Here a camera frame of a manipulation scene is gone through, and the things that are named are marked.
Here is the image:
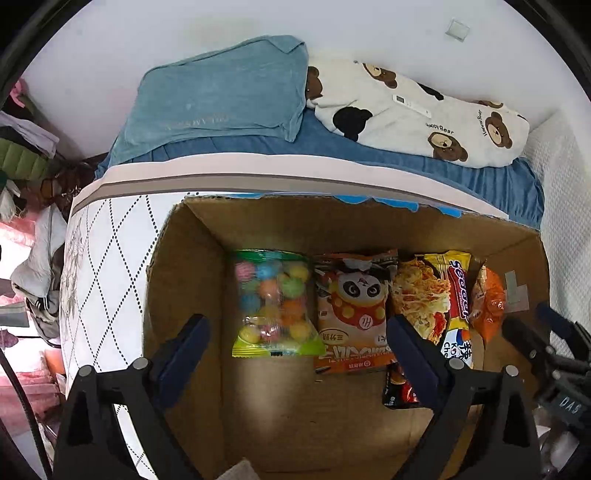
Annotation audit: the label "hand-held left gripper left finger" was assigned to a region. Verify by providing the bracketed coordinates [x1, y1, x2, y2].
[53, 314, 212, 480]

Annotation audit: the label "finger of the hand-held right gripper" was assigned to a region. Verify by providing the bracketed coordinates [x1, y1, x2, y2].
[502, 316, 562, 385]
[536, 302, 591, 361]

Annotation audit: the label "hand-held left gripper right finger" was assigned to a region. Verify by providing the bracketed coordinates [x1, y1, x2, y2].
[386, 314, 542, 480]

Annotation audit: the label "black red snack packet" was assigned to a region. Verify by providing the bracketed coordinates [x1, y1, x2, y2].
[382, 362, 423, 409]

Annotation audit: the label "orange snack packet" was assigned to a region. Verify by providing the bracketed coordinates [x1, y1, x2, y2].
[471, 263, 507, 343]

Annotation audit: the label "yellow noodle packet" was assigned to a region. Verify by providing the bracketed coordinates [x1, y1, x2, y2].
[392, 250, 475, 370]

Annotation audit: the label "panda print snack packet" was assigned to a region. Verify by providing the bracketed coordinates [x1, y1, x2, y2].
[313, 249, 399, 374]

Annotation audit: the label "colourful ball candy bag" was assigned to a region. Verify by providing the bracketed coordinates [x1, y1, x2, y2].
[232, 249, 326, 358]

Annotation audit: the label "cardboard box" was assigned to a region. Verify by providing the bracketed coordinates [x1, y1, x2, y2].
[144, 194, 552, 480]

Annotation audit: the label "white textured blanket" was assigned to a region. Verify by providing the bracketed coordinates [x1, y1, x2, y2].
[524, 108, 591, 333]

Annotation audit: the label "floral printed folding table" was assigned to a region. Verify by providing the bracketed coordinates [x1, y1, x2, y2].
[59, 152, 511, 480]

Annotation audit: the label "grey striped clothes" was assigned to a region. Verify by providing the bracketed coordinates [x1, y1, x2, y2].
[25, 295, 62, 339]

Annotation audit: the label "blue bed sheet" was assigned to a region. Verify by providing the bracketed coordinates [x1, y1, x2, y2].
[95, 111, 546, 229]

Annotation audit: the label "clothes rack with garments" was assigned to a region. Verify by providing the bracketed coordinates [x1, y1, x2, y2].
[0, 217, 66, 432]

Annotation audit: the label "white garment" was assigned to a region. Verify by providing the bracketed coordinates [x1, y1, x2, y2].
[10, 205, 69, 298]

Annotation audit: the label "brown handbag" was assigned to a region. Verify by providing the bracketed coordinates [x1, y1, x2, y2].
[39, 164, 95, 206]

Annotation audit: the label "bear print pillow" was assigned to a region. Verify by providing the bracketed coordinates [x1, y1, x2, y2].
[305, 58, 530, 168]

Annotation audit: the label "white remote control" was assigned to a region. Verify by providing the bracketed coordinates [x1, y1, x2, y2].
[392, 93, 432, 116]

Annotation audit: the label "olive puffer jacket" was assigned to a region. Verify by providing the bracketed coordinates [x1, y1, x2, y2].
[0, 138, 54, 181]

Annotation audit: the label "blue pillow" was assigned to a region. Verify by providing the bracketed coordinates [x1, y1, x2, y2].
[111, 34, 309, 164]

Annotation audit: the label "black cable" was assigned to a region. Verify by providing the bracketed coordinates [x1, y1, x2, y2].
[0, 355, 52, 480]

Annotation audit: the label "white wall plate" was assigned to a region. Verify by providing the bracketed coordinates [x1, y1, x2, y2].
[445, 18, 471, 40]

